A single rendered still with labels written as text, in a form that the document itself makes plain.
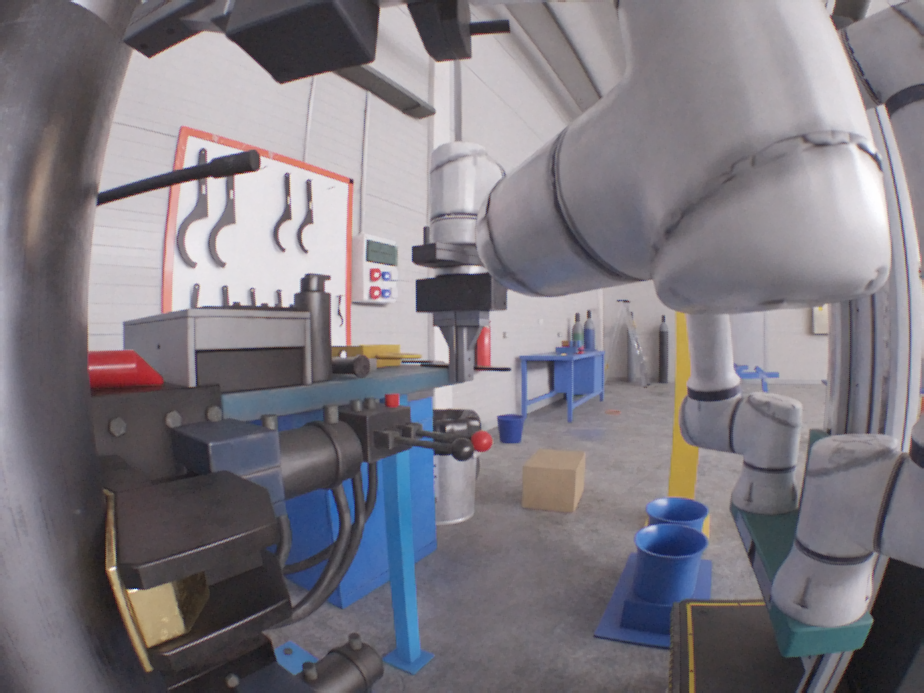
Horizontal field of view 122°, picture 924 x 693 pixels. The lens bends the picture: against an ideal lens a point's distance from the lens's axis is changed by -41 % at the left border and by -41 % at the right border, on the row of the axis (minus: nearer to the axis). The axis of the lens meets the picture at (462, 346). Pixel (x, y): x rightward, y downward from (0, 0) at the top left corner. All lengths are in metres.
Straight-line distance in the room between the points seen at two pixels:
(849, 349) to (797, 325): 9.87
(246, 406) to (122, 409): 0.20
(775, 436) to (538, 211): 0.99
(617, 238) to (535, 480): 2.72
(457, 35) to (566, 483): 2.72
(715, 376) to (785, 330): 9.75
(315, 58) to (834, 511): 0.74
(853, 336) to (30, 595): 1.30
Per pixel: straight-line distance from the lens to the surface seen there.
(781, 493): 1.17
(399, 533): 1.35
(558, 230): 0.20
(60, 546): 0.37
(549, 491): 2.87
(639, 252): 0.17
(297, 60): 0.21
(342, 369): 0.90
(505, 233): 0.24
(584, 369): 6.97
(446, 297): 0.62
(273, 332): 0.73
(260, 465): 0.57
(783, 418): 1.13
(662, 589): 1.72
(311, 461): 0.65
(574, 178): 0.18
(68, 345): 0.37
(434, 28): 0.24
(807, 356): 11.03
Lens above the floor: 1.14
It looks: 1 degrees down
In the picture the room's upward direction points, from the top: 1 degrees counter-clockwise
